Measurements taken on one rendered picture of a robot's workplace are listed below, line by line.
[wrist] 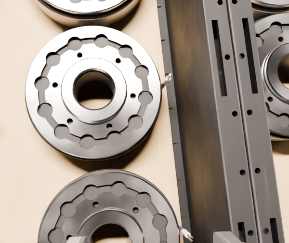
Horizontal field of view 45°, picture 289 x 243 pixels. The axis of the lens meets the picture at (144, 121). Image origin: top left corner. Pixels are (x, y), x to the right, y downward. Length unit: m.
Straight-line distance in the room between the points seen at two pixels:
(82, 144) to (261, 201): 0.13
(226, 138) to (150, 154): 0.10
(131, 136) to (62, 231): 0.08
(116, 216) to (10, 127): 0.11
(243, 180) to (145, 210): 0.09
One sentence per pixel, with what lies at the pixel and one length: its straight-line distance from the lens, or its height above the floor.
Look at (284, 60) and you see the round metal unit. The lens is 0.32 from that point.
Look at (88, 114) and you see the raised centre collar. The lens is 0.25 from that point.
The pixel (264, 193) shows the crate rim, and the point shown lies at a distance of 0.21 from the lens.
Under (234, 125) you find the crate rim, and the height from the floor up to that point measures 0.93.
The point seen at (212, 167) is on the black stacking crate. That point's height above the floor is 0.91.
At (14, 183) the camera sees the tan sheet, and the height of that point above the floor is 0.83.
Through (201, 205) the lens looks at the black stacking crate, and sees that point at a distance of 0.26.
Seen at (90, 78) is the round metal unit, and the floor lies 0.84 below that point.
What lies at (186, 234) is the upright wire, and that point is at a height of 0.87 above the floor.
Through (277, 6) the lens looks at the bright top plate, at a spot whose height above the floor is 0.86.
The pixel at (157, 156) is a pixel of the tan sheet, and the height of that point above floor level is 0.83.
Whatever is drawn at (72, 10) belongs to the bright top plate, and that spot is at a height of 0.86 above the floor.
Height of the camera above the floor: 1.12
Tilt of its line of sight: 81 degrees down
